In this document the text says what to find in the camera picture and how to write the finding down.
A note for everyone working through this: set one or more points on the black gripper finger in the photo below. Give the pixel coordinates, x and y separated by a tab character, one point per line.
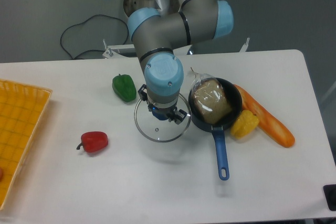
177	116
143	93

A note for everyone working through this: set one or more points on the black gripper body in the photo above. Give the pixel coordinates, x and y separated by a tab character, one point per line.
162	111

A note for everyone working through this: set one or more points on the glass pot lid blue knob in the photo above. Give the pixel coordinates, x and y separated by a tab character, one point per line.
162	130

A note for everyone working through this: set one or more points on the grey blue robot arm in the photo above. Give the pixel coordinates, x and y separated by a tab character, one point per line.
155	37

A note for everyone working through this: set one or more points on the green bell pepper toy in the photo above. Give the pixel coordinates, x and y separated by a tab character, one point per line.
124	87

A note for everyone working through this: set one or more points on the bagged brown bread slice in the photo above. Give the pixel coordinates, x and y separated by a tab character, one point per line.
209	98

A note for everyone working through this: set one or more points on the yellow bell pepper toy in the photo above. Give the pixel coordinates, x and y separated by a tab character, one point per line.
244	124

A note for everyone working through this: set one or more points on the red bell pepper toy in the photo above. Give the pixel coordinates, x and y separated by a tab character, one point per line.
93	141

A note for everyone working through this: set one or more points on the orange baguette toy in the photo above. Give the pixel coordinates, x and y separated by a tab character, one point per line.
267	122

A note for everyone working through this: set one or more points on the yellow plastic basket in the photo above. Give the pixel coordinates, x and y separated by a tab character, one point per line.
22	107

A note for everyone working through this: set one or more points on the black device at table edge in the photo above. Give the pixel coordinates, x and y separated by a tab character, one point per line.
330	194

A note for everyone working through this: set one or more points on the blue handled saucepan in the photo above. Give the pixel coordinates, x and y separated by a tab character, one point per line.
218	130

